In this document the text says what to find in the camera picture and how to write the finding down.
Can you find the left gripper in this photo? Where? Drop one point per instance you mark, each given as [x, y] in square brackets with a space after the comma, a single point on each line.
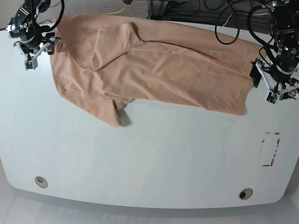
[277, 75]

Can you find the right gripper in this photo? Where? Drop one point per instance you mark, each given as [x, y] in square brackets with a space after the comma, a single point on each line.
[31, 41]

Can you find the peach t-shirt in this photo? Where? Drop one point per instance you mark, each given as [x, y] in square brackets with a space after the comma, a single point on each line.
[103, 62]

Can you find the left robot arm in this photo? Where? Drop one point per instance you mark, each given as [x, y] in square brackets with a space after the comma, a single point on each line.
[284, 27]

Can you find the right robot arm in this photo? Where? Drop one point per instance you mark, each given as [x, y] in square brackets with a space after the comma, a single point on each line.
[31, 9]

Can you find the red tape rectangle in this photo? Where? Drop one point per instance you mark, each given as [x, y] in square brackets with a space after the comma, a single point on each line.
[269, 146]

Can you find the right table grommet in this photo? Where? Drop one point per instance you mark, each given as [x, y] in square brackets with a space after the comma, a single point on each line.
[245, 194]

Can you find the table grommet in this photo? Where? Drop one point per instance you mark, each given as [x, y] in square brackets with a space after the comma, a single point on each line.
[41, 182]
[245, 194]

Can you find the left table grommet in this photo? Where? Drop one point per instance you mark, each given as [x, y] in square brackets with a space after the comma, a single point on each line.
[41, 182]

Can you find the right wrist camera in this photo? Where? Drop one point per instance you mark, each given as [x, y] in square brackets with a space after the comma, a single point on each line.
[30, 64]

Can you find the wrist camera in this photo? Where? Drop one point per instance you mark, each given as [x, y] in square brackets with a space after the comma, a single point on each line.
[272, 97]
[30, 64]

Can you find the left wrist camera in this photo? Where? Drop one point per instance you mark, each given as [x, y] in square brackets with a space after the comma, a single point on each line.
[272, 97]

